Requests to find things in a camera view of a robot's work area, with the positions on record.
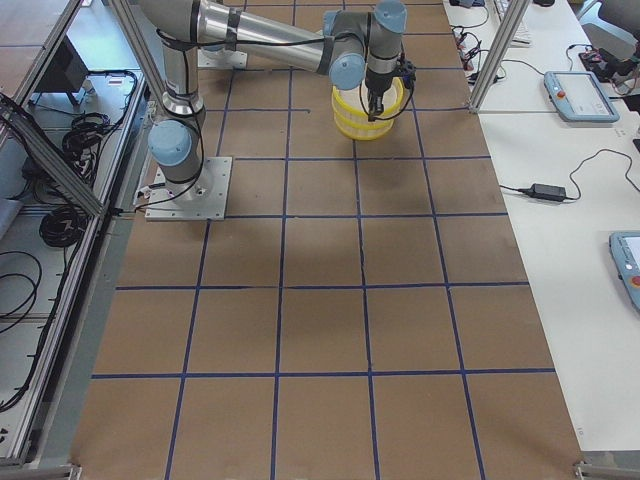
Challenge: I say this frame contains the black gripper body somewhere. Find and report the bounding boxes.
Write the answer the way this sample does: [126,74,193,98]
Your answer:
[365,55,397,97]

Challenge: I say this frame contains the yellow steamer layer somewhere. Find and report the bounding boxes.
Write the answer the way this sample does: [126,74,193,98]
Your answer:
[334,113,395,141]
[332,79,405,123]

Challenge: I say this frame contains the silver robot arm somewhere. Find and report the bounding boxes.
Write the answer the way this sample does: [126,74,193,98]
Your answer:
[140,1,407,220]

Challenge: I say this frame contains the white keyboard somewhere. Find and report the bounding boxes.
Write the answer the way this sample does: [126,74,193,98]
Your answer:
[492,0,532,48]

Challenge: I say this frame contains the black power adapter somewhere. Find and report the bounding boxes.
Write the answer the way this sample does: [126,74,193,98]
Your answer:
[517,183,568,202]

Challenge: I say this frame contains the blue teach pendant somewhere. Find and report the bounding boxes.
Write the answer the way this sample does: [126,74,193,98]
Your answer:
[543,71,619,123]
[609,230,640,311]

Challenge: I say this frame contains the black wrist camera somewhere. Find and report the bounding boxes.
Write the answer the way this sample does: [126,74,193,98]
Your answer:
[396,57,416,91]

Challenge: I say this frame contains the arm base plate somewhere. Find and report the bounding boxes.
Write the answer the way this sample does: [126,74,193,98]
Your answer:
[198,48,248,70]
[145,157,232,221]

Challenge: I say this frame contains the aluminium frame post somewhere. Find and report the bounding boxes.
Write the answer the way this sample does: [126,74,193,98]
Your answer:
[469,25,511,113]

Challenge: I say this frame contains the coiled black cables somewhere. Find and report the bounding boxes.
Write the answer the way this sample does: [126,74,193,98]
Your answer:
[38,205,87,249]

